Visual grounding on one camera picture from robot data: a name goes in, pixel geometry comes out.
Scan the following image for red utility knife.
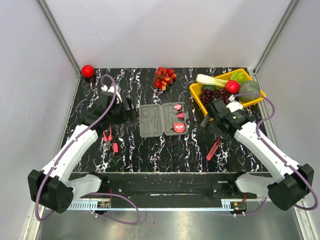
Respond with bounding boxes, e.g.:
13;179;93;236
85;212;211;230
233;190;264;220
206;138;221;161

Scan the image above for red tape measure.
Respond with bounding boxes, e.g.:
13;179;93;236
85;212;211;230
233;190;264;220
173;122;186;133

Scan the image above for red hex key set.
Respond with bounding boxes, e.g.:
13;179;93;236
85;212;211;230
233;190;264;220
177;112;185;118

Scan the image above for grey plastic tool case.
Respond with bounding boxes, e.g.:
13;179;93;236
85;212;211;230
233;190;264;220
139;102;189;138

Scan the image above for clear test pen screwdriver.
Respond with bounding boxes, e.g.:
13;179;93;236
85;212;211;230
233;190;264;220
169;104;174;124

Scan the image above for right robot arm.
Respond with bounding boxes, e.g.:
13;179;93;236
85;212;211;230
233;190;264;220
206;96;319;211

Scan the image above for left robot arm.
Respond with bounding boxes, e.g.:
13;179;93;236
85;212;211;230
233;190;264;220
27;85;130;214

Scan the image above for dark red grape bunch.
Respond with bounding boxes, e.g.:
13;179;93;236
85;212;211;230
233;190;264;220
199;88;231;106

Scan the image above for green avocado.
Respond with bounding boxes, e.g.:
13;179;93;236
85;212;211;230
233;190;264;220
201;85;217;91

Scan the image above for red apple in tray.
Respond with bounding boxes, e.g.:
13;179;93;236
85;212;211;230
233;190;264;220
224;80;240;95

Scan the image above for yellow plastic tray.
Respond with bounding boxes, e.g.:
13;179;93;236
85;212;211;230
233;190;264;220
189;68;266;116

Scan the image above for white green leek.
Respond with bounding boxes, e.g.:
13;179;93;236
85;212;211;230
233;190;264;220
196;74;228;88

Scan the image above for green cantaloupe melon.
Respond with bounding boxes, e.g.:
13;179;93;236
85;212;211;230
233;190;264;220
238;80;261;103

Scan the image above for red apple in corner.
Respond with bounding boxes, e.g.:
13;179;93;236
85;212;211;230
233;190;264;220
81;65;95;79

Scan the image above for green leafy vegetable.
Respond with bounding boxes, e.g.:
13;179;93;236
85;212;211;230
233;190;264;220
230;71;246;84

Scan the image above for red cherry bunch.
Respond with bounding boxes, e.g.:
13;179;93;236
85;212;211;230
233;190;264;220
154;67;177;91

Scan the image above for red handled pliers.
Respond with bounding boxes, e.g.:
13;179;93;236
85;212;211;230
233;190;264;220
102;125;113;151

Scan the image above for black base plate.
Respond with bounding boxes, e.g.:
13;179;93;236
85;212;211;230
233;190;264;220
68;171;273;210

